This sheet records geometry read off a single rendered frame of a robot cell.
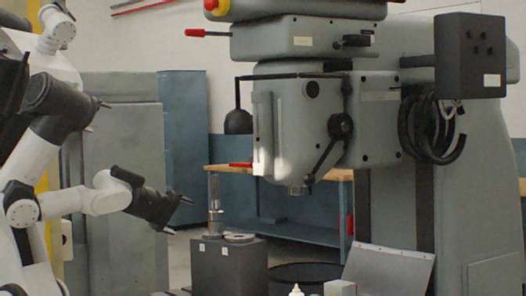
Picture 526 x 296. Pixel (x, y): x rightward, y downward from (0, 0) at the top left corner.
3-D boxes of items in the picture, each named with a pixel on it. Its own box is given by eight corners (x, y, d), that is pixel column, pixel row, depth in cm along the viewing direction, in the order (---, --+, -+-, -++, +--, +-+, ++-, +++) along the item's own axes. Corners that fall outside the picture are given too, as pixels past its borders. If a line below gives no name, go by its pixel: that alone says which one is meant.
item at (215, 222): (206, 233, 226) (205, 214, 225) (214, 231, 230) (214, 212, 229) (218, 234, 223) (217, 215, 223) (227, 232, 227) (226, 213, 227)
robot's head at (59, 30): (45, 49, 184) (56, 18, 181) (31, 32, 191) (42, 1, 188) (69, 54, 189) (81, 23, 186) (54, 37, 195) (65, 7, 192)
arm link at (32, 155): (-13, 218, 171) (38, 139, 170) (-28, 193, 181) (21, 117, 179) (28, 232, 179) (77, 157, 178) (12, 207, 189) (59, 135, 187)
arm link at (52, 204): (83, 219, 188) (8, 239, 178) (69, 200, 196) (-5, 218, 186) (81, 184, 184) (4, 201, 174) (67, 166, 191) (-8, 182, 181)
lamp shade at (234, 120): (217, 135, 175) (217, 109, 175) (233, 133, 182) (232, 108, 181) (244, 135, 172) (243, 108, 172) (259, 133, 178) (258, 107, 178)
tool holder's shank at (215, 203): (208, 211, 225) (207, 175, 225) (214, 210, 228) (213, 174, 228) (217, 211, 224) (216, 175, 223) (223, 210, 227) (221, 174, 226)
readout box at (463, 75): (464, 99, 174) (462, 9, 173) (434, 99, 181) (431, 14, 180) (511, 98, 186) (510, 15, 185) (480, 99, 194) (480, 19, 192)
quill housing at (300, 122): (297, 188, 178) (293, 55, 177) (245, 183, 194) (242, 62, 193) (352, 182, 190) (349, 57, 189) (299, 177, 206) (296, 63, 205)
